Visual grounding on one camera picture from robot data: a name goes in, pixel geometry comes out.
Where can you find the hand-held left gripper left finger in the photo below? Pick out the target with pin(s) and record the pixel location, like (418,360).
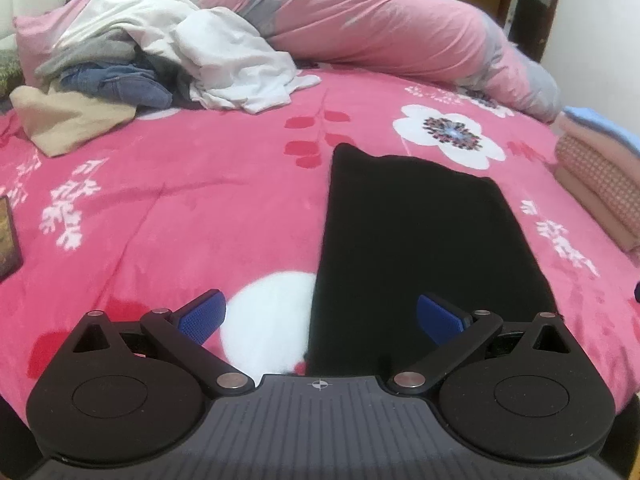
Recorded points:
(202,317)

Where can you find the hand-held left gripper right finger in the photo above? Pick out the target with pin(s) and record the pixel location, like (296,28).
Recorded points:
(440,320)

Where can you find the black shirt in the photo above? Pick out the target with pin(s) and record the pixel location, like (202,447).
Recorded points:
(415,240)

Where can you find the stack of folded clothes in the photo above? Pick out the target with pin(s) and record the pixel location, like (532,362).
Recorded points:
(605,180)

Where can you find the pink floral blanket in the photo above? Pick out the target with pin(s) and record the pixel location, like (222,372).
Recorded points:
(200,210)

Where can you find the blue folded cloth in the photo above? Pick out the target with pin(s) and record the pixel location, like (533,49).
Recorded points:
(610,125)

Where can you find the smartphone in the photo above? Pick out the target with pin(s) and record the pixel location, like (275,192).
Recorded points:
(7,240)

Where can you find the beige garment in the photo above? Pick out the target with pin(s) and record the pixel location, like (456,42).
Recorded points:
(65,120)

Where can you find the blue jeans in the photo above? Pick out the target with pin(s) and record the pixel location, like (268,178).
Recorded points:
(120,85)

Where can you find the white garment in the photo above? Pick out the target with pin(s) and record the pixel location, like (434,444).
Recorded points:
(130,10)
(235,65)

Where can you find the grey garment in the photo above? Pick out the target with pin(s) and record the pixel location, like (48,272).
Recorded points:
(85,57)

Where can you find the pink grey duvet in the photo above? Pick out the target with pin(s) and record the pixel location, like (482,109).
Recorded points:
(375,25)

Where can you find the green patterned pillow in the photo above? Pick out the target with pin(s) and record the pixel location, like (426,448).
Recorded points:
(9,72)

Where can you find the pink pillow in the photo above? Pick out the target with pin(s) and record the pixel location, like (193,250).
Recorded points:
(37,35)

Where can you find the white pink headboard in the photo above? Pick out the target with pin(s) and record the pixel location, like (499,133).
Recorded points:
(30,5)

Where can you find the dark door frame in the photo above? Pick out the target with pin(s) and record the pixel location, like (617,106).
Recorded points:
(552,20)

